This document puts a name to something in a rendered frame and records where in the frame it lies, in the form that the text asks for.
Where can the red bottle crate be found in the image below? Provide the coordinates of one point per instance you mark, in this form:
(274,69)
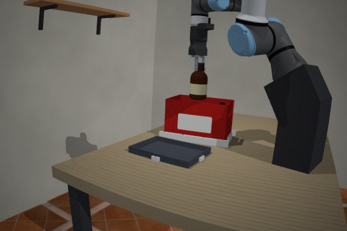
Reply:
(204,118)

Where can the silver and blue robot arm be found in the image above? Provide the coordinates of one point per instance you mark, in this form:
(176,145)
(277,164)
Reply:
(249,35)

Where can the brown glass bottle with blue cap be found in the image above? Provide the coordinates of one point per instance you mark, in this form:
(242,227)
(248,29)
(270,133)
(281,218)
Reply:
(198,84)

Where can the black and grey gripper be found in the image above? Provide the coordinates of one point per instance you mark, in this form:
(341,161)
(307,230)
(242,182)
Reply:
(200,25)

